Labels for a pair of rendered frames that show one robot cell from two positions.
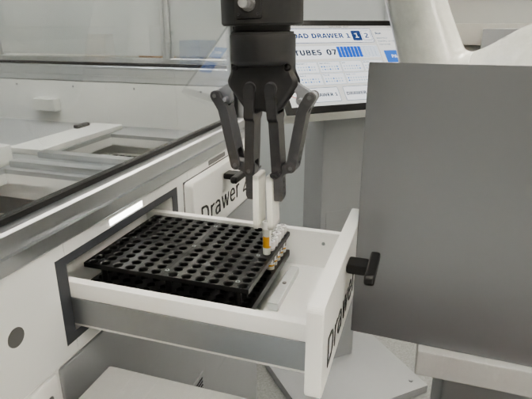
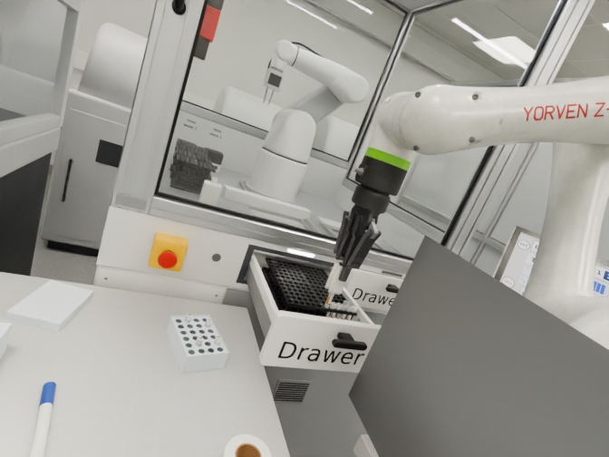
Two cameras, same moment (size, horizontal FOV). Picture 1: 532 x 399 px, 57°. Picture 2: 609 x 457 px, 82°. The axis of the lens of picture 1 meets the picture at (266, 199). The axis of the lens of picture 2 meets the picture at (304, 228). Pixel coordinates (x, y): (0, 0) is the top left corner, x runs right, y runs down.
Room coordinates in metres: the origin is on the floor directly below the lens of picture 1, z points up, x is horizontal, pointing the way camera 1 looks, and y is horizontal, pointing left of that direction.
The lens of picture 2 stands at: (0.02, -0.45, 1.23)
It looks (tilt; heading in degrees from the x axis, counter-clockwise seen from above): 14 degrees down; 47
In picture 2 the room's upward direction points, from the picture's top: 21 degrees clockwise
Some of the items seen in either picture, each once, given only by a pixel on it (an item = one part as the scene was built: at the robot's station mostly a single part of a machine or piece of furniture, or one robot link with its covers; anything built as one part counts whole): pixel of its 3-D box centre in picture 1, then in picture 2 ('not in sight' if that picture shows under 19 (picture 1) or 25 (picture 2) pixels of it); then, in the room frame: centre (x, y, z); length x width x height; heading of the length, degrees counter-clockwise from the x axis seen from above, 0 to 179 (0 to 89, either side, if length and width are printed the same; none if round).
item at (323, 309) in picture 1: (339, 286); (335, 345); (0.55, -0.09, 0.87); 0.29 x 0.02 x 0.11; 162
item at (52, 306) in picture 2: not in sight; (53, 303); (0.12, 0.24, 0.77); 0.13 x 0.09 x 0.02; 58
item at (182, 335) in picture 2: not in sight; (197, 341); (0.34, 0.07, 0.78); 0.12 x 0.08 x 0.04; 87
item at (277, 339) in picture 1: (189, 268); (302, 294); (0.61, 0.11, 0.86); 0.40 x 0.26 x 0.06; 72
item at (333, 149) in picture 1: (338, 239); not in sight; (1.50, -0.24, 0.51); 0.50 x 0.45 x 1.02; 24
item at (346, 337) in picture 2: (362, 266); (347, 340); (0.54, -0.12, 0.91); 0.07 x 0.04 x 0.01; 162
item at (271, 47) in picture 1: (263, 71); (365, 210); (0.59, 0.00, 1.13); 0.08 x 0.07 x 0.09; 72
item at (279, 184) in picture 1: (286, 180); (348, 271); (0.58, -0.02, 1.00); 0.03 x 0.01 x 0.05; 72
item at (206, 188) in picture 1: (222, 189); (385, 293); (0.94, 0.09, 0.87); 0.29 x 0.02 x 0.11; 162
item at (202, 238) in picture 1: (195, 267); (304, 294); (0.61, 0.10, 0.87); 0.22 x 0.18 x 0.06; 72
